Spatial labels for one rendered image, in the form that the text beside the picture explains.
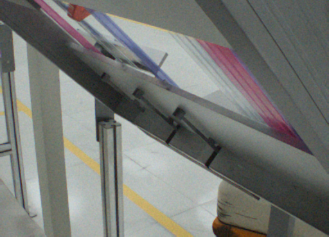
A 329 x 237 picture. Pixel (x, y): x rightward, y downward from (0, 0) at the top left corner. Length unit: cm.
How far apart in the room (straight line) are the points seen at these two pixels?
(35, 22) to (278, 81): 70
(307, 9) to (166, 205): 175
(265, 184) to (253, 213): 86
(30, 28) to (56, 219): 66
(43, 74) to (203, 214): 98
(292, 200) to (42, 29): 53
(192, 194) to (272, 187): 133
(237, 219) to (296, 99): 138
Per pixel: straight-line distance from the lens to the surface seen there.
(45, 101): 122
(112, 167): 110
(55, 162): 130
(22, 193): 190
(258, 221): 160
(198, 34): 38
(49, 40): 91
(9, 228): 78
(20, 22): 88
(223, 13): 20
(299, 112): 26
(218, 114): 58
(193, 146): 84
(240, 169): 76
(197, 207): 196
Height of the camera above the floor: 106
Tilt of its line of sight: 22 degrees down
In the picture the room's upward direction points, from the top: 1 degrees clockwise
